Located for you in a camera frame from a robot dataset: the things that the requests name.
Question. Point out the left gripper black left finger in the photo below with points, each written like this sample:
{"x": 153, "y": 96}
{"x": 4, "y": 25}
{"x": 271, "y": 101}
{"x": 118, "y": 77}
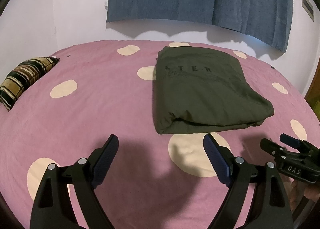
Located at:
{"x": 52, "y": 206}

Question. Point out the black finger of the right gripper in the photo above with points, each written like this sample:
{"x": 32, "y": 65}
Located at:
{"x": 271, "y": 147}
{"x": 302, "y": 146}

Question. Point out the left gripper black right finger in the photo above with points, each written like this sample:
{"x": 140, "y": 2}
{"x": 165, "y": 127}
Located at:
{"x": 258, "y": 186}

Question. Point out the olive green bomber jacket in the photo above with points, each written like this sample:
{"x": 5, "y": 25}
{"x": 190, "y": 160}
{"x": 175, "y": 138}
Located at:
{"x": 202, "y": 90}

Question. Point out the person right hand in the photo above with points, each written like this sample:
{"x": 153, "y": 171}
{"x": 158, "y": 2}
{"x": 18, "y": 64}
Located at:
{"x": 296, "y": 189}

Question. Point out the brown wooden door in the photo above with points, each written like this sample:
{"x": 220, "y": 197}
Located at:
{"x": 312, "y": 96}

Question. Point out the pink polka dot bedsheet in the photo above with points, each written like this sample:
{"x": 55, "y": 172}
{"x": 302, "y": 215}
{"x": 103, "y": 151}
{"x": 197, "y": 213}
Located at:
{"x": 98, "y": 89}

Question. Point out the plaid brown pillow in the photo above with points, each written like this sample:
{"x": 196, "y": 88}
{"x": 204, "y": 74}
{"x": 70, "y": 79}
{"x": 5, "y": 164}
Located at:
{"x": 23, "y": 76}

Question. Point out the wall vent plate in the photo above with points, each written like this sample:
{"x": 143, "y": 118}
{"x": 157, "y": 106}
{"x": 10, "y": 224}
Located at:
{"x": 308, "y": 7}

